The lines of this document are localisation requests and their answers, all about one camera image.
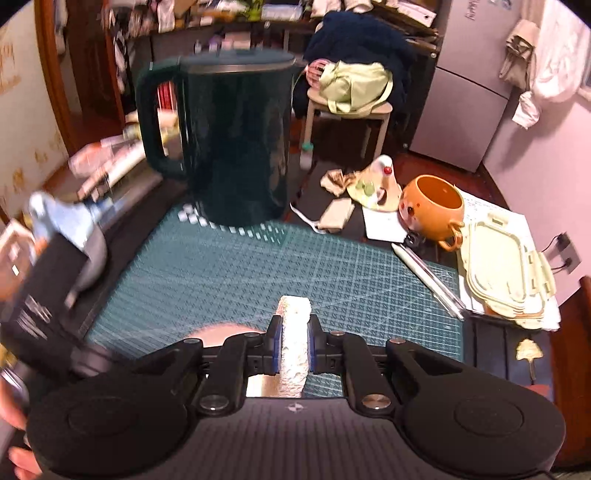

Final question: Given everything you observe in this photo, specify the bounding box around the white cord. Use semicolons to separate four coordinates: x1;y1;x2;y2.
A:
290;203;333;234

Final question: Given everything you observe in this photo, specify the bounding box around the pile of books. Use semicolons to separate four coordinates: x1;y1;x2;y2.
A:
69;124;148;195

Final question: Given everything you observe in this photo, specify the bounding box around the navy blue sweater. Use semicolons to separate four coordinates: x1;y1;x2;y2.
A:
302;11;414;139

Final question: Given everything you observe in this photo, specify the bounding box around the beige hanging cloth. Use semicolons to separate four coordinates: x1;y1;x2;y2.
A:
499;18;541;88

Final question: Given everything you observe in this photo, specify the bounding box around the stack of white papers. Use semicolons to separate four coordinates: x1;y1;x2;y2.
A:
455;191;561;333

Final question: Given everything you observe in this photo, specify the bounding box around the light green container lid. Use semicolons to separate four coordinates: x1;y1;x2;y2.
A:
464;258;557;330
458;215;555;319

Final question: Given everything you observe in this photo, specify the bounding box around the brown wooden door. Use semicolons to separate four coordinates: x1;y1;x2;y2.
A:
34;0;134;153

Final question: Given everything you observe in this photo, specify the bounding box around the brown wooden cabinet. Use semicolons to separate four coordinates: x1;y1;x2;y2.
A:
554;276;591;472

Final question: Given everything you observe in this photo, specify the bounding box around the wooden stool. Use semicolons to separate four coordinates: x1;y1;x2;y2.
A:
302;85;393;160

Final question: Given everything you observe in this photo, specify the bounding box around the pink wire whisk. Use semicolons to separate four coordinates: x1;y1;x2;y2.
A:
307;59;331;88

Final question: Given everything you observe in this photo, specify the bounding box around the clear silver pen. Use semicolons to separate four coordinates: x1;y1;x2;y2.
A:
416;263;467;321

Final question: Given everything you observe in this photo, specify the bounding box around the cone mountain figurine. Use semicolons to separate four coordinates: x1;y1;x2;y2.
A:
346;155;402;213

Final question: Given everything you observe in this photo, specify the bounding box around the green cutting mat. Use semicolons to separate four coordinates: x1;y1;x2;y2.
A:
85;203;465;365

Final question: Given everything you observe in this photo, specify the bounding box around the white pen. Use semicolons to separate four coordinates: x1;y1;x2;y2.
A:
392;242;455;315

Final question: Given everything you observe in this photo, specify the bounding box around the light green bag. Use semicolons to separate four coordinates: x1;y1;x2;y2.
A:
318;60;394;116

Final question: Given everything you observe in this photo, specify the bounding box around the dark green kettle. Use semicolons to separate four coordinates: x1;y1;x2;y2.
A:
135;50;303;227

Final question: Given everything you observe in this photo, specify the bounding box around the white card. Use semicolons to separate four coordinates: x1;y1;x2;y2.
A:
362;205;411;242

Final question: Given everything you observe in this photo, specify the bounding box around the yellow ginkgo leaf coaster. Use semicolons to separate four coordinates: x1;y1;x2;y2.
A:
516;339;544;384

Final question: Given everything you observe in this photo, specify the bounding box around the person's left hand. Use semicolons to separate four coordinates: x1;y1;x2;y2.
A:
0;376;44;480

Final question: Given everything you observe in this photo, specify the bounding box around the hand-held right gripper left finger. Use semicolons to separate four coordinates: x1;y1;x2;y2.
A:
122;315;283;415

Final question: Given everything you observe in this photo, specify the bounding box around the white bowl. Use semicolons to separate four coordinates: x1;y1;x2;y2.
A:
185;322;347;398

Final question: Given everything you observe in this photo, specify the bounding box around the orange bear mug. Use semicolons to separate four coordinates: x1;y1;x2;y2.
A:
399;174;465;252

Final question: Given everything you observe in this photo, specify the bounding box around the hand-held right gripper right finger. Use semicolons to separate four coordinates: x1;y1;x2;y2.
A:
308;315;468;415

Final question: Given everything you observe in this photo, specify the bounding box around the pale yellow sponge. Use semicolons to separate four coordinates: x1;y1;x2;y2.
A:
276;295;312;398

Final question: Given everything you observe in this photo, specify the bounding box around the black power plug cable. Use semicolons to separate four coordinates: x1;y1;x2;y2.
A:
540;233;583;278

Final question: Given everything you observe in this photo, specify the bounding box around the grey refrigerator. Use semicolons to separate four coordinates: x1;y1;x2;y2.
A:
409;0;541;174

